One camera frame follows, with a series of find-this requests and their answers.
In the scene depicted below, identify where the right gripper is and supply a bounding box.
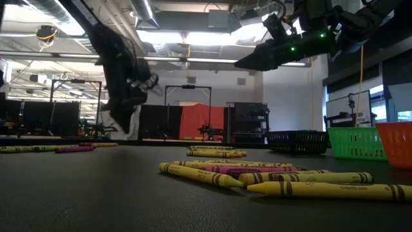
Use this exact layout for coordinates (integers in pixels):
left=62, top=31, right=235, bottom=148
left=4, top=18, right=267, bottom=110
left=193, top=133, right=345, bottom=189
left=234, top=28, right=339, bottom=72

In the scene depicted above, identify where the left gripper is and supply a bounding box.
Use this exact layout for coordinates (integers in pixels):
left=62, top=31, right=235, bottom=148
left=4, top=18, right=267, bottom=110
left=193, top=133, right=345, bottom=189
left=102, top=56, right=161, bottom=135

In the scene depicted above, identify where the white patterned backdrop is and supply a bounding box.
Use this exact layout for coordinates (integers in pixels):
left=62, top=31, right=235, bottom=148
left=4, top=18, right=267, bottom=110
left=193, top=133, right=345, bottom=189
left=97, top=100, right=142, bottom=141

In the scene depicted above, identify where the black backdrop panel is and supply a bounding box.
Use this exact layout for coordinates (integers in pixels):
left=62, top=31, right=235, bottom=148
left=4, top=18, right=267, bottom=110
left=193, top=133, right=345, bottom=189
left=138, top=104, right=183, bottom=141
left=0, top=99, right=80, bottom=138

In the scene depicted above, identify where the long ceiling light strip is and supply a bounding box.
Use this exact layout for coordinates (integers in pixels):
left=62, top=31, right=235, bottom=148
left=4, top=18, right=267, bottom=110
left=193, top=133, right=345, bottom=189
left=141, top=55, right=312, bottom=68

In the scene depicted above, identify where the pink crayon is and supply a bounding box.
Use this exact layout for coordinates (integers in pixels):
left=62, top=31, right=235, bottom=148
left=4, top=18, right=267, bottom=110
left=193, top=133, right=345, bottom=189
left=205, top=165, right=302, bottom=178
left=53, top=146, right=97, bottom=154

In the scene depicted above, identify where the black shelf rack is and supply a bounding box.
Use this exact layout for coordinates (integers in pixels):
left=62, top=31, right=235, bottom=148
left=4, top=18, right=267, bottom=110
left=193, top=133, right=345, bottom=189
left=226, top=102, right=270, bottom=145

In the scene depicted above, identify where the red backdrop curtain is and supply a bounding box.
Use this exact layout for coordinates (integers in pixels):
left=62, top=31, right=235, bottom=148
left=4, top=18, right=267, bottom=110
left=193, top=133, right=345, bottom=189
left=179, top=103, right=225, bottom=141

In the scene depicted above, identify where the black table mat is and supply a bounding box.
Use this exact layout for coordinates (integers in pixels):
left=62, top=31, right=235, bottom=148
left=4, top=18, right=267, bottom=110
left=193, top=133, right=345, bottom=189
left=0, top=143, right=412, bottom=232

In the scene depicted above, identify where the black plastic mesh basket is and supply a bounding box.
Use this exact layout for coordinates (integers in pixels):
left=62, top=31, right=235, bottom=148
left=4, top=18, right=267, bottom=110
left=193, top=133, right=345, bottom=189
left=266, top=130, right=330, bottom=155

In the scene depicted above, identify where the green plastic mesh basket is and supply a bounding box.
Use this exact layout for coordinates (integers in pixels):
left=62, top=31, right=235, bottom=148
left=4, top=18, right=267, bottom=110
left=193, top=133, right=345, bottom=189
left=327, top=126, right=388, bottom=162

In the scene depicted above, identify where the orange plastic mesh basket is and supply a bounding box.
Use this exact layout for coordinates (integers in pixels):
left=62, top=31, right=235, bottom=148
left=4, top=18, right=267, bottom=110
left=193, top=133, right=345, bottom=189
left=375, top=121, right=412, bottom=169

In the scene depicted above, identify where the silver rectangular air duct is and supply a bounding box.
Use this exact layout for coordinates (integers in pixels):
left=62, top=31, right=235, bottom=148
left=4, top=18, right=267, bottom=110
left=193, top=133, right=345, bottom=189
left=238, top=0, right=326, bottom=52

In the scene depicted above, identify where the black gantry frame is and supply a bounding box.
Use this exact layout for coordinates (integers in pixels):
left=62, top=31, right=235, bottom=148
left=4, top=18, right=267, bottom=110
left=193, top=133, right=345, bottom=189
left=164, top=84, right=212, bottom=142
left=49, top=79, right=103, bottom=138

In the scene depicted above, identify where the silver spiral air duct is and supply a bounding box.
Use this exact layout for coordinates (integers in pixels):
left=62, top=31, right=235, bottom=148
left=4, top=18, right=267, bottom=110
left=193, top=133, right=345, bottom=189
left=130, top=0, right=160, bottom=28

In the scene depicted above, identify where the ceiling cable reel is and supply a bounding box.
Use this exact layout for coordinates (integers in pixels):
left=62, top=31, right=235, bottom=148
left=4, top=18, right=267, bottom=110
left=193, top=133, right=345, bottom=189
left=34, top=24, right=59, bottom=50

